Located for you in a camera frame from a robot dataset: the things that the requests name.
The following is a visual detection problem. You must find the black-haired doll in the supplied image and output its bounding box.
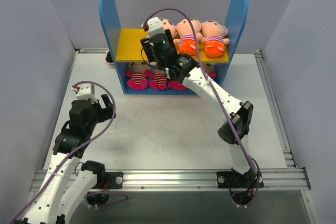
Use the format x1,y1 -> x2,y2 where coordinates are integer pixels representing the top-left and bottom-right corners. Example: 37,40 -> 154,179
105,50 -> 114,65
174,18 -> 203,56
200,20 -> 230,58
160,18 -> 177,38

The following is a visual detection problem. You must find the blue and yellow toy shelf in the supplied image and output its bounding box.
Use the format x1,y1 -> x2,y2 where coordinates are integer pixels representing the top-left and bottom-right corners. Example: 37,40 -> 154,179
99,0 -> 249,95

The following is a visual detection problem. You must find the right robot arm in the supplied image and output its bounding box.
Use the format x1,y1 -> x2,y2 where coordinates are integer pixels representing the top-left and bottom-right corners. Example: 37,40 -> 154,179
141,27 -> 257,187

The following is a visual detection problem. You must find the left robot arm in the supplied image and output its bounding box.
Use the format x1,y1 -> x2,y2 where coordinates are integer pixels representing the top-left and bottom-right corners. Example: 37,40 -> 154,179
10,92 -> 116,223

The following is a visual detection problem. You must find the pink plush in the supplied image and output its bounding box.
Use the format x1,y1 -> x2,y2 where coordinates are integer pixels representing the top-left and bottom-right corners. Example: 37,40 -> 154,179
168,79 -> 186,91

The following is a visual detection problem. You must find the aluminium front rail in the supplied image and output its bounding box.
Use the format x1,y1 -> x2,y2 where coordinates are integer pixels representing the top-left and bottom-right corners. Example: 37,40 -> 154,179
108,169 -> 311,192

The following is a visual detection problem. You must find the aluminium back rail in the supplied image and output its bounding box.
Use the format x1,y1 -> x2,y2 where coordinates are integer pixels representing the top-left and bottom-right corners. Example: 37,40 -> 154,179
76,48 -> 108,54

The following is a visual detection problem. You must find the white plush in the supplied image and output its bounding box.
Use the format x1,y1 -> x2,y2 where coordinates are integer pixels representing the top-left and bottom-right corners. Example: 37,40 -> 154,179
125,61 -> 151,91
203,62 -> 216,79
149,69 -> 167,90

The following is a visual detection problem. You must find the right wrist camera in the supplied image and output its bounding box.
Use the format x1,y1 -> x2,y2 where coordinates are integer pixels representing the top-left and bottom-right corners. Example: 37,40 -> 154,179
142,17 -> 165,38

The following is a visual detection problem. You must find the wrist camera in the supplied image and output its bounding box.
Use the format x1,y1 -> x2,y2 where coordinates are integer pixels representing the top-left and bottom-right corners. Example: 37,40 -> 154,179
142,17 -> 165,38
71,84 -> 97,104

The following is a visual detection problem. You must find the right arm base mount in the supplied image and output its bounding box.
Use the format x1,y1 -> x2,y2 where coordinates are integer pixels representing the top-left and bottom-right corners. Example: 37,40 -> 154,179
216,170 -> 257,189

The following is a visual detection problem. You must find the black-haired doll behind shelf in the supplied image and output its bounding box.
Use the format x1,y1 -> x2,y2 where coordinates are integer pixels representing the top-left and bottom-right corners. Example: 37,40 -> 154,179
105,50 -> 114,65

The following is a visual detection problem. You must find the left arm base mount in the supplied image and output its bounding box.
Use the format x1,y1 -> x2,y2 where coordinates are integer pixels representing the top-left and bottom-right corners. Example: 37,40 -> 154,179
86,171 -> 124,190

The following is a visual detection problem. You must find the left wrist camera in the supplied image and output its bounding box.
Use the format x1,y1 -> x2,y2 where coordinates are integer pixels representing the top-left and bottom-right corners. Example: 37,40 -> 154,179
71,84 -> 97,104

